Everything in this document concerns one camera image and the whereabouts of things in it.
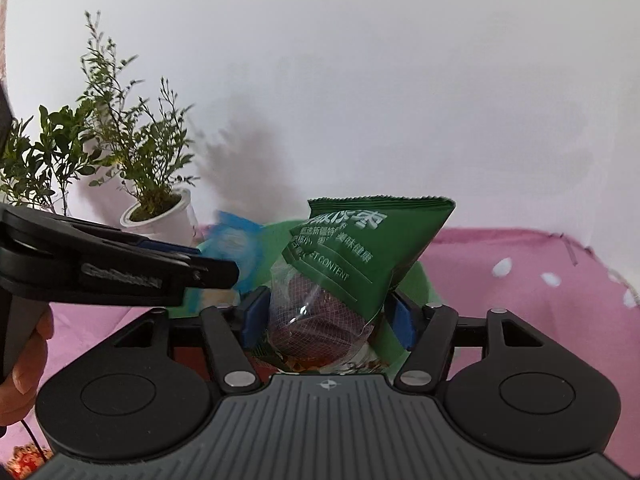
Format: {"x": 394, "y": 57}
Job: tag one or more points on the green plant in glass vase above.
{"x": 50, "y": 150}

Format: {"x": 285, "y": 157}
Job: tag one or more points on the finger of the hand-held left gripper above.
{"x": 170, "y": 247}
{"x": 210, "y": 274}

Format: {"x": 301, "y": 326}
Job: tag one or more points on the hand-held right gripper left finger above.
{"x": 255, "y": 317}

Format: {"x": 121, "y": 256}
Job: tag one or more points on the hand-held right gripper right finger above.
{"x": 400, "y": 322}

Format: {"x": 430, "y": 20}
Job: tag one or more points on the light blue snack packet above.
{"x": 240, "y": 245}

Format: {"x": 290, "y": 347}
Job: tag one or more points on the green clear-window snack packet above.
{"x": 350, "y": 260}

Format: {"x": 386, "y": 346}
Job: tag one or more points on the person's left hand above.
{"x": 25, "y": 380}

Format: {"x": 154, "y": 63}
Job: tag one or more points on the green plastic bowl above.
{"x": 277, "y": 247}

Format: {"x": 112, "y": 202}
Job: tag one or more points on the pink printed tablecloth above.
{"x": 525, "y": 285}

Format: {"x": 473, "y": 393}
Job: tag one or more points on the green plant in white pot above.
{"x": 160, "y": 220}

